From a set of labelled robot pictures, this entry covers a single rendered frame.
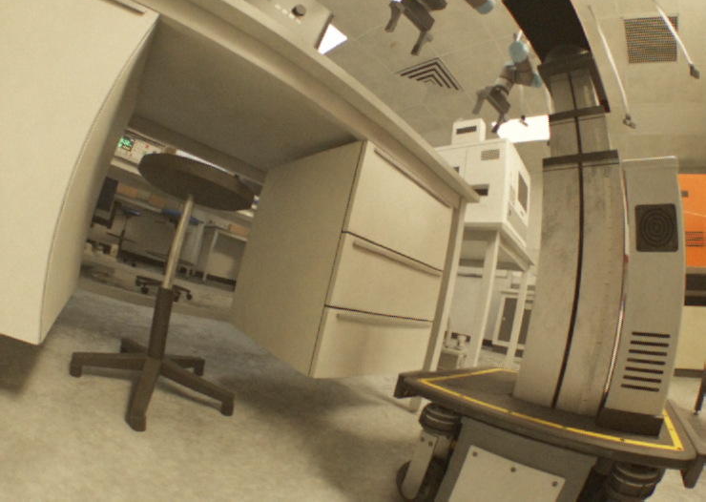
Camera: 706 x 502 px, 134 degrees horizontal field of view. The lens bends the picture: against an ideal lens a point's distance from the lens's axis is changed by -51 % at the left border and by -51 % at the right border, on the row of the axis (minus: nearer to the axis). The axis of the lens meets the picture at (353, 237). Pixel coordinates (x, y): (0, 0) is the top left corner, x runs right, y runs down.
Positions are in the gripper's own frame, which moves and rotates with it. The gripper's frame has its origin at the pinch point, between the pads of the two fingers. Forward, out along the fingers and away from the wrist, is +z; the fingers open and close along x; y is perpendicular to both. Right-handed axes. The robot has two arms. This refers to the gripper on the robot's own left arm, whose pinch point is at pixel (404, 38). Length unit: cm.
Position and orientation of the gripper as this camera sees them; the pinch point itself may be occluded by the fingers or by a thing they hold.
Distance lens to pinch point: 101.3
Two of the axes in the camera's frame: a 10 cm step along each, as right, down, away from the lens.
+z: -4.0, 8.9, 2.0
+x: -6.9, -1.5, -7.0
